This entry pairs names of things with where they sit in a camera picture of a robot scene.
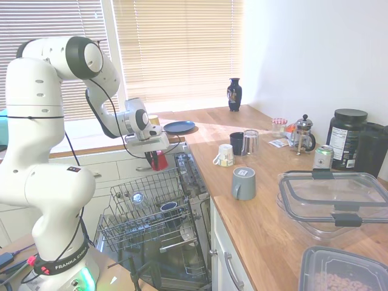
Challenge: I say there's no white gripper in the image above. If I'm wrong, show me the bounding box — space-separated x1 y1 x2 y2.
125 132 170 167

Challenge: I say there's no red speckled enamel mug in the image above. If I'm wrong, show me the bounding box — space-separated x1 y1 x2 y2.
150 150 169 172

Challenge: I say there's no stainless steel dishwasher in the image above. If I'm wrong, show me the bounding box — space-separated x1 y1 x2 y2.
93 151 213 291

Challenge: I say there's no white printed mug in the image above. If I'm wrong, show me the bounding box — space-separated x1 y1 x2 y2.
212 144 236 167

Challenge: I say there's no black mug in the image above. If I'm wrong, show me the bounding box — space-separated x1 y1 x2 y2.
229 132 245 156

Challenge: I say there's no grey mug with label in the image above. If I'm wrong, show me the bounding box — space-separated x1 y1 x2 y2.
232 167 256 201

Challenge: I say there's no white cabinet under counter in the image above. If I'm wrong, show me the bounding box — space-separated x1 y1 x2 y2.
209 196 256 291

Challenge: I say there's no dark blue plate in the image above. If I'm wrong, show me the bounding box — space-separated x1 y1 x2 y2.
162 121 196 135

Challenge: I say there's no clear drinking glass with sticker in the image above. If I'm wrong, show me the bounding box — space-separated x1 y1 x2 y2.
130 191 150 210

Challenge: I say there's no white plate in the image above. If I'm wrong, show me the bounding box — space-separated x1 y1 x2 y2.
179 223 198 244

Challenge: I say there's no clear faceted glass tumbler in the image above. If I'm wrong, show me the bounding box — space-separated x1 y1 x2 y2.
242 129 261 156

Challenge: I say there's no dark blue decorated vase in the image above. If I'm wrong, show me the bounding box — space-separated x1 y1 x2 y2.
227 78 243 113

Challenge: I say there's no wide slatted window blind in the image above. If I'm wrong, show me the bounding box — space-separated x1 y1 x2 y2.
112 0 245 104

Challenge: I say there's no jar with red checked lid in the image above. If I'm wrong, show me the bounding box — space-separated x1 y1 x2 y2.
271 118 288 139

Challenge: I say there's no orange snack packet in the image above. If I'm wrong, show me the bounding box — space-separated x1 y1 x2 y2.
284 123 298 142

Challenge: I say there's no glass french press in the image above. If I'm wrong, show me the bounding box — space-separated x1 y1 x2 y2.
289 114 316 156

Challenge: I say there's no clear lidded plastic container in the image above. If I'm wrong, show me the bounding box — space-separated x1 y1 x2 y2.
276 170 388 248

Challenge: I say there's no white and green drink can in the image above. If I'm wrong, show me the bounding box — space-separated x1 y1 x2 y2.
313 144 335 172

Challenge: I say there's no narrow slatted window blind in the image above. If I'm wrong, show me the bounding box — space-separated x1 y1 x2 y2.
0 0 112 122

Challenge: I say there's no black protein powder tub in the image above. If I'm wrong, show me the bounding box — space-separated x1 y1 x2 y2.
326 109 369 171

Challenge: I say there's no black pitcher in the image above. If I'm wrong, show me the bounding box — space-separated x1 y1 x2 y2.
354 122 388 179

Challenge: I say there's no plastic container with brown food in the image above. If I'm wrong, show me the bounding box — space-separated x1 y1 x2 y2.
298 245 388 291

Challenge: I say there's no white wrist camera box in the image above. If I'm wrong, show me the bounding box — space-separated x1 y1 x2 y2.
147 123 164 138

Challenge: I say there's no grey wire dishwasher rack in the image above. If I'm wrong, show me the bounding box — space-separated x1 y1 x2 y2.
109 166 195 254

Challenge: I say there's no wire lower dishwasher rack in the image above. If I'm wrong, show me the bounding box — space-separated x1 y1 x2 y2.
178 218 212 289

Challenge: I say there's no black camera tripod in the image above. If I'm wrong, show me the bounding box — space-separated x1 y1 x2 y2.
107 256 162 291

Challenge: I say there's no metal cabinet bar handle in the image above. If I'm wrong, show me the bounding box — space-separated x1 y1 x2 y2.
223 252 245 290

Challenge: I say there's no purple cable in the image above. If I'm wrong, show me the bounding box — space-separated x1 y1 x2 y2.
0 242 38 259

